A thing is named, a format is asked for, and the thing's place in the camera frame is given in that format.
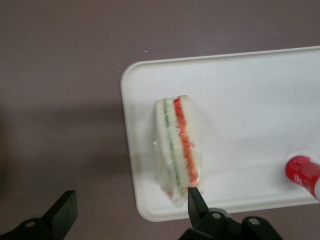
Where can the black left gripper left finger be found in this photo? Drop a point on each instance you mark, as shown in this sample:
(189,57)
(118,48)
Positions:
(57,217)

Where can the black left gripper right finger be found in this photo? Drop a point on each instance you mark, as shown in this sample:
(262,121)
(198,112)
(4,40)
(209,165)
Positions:
(212,225)

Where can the plastic-wrapped layered sandwich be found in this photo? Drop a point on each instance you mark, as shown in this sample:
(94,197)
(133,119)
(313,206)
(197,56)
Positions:
(175,142)

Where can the cream plastic tray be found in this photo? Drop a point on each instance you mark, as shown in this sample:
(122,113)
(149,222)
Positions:
(237,100)

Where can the red-label yogurt bottle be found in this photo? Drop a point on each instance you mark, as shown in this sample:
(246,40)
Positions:
(302,172)

